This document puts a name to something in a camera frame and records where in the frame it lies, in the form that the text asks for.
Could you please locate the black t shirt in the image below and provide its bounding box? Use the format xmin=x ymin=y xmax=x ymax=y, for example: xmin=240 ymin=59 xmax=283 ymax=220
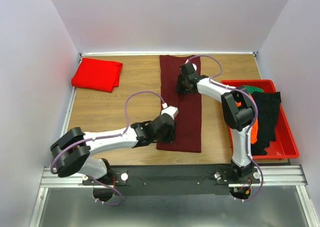
xmin=251 ymin=91 xmax=282 ymax=156

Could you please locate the aluminium frame rail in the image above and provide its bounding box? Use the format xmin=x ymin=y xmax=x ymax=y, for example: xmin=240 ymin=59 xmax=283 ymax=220
xmin=228 ymin=164 xmax=309 ymax=188

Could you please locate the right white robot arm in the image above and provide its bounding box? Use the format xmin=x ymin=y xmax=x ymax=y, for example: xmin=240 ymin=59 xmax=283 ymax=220
xmin=176 ymin=62 xmax=258 ymax=182

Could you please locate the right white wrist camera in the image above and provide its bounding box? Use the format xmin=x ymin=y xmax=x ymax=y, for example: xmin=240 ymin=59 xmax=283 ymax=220
xmin=185 ymin=60 xmax=197 ymax=71

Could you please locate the orange t shirt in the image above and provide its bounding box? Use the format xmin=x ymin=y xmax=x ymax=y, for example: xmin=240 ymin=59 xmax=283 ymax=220
xmin=234 ymin=99 xmax=259 ymax=145

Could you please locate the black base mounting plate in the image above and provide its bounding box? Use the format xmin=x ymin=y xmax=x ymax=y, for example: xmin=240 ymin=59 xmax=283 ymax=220
xmin=82 ymin=163 xmax=262 ymax=197

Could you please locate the maroon t shirt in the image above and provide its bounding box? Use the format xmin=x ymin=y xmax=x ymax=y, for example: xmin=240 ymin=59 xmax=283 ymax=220
xmin=156 ymin=55 xmax=202 ymax=153

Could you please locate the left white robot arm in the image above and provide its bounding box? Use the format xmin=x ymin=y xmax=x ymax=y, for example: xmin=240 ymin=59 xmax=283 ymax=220
xmin=50 ymin=111 xmax=177 ymax=180

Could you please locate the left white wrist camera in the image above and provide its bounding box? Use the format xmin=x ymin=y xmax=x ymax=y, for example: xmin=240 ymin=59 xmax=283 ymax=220
xmin=160 ymin=103 xmax=179 ymax=119

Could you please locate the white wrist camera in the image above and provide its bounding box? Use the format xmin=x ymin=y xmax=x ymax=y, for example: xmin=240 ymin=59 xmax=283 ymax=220
xmin=185 ymin=60 xmax=197 ymax=71
xmin=160 ymin=103 xmax=179 ymax=119

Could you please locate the folded red t shirt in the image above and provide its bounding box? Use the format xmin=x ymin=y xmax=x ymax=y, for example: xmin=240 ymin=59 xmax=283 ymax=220
xmin=71 ymin=58 xmax=123 ymax=93

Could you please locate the red plastic bin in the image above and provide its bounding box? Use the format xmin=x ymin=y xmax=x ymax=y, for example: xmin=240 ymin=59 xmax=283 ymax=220
xmin=221 ymin=79 xmax=299 ymax=161

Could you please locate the green t shirt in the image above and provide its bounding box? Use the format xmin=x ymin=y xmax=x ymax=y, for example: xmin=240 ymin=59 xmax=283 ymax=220
xmin=245 ymin=85 xmax=264 ymax=95

